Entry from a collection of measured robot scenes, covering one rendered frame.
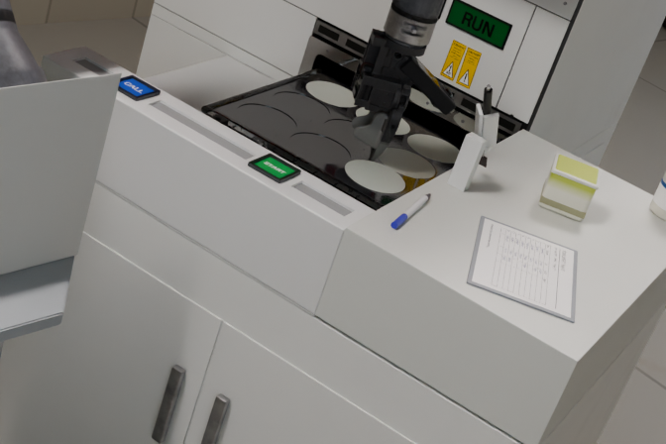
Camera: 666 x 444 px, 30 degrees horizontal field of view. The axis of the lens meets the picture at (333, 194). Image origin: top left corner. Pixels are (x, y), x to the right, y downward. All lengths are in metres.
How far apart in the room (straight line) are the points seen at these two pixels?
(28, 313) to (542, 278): 0.68
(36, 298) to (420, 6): 0.72
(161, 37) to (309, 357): 1.00
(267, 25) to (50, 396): 0.82
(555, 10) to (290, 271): 0.70
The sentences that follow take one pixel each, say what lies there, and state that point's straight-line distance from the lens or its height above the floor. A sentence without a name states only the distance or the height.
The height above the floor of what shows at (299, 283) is 0.85.
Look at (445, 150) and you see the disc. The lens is 2.16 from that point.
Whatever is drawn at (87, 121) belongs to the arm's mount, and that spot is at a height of 1.03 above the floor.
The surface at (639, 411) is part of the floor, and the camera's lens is 3.49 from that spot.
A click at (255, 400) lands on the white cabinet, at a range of 1.83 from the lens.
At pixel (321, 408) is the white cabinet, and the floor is 0.69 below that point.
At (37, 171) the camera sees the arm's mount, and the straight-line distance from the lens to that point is 1.57.
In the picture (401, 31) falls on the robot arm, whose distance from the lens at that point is 1.91.
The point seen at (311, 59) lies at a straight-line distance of 2.35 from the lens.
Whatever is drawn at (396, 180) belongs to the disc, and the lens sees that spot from 1.98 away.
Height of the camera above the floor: 1.72
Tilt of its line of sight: 26 degrees down
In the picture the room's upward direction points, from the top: 19 degrees clockwise
